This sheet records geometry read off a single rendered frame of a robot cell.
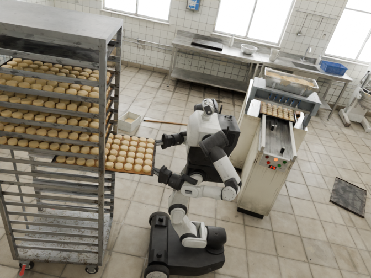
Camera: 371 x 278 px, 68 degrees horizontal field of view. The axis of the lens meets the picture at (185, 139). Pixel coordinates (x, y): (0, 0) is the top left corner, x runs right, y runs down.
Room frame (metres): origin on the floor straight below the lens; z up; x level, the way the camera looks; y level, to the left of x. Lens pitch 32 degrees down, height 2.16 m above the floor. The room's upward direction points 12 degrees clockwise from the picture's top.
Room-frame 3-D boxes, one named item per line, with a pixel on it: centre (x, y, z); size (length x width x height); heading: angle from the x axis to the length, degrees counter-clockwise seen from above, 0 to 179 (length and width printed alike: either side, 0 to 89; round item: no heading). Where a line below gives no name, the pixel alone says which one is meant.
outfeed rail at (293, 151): (3.06, -1.13, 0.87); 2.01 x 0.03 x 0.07; 171
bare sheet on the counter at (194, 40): (5.49, -0.04, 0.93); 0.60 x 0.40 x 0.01; 91
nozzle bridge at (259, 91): (2.97, -0.97, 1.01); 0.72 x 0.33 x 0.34; 81
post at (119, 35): (1.65, 0.51, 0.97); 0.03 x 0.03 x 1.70; 8
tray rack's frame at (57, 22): (1.38, 0.78, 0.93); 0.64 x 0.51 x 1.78; 98
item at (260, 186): (2.47, -0.90, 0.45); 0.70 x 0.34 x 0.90; 171
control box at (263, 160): (2.11, -0.84, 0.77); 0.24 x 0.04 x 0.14; 81
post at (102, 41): (1.20, 0.44, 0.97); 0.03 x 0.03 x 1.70; 8
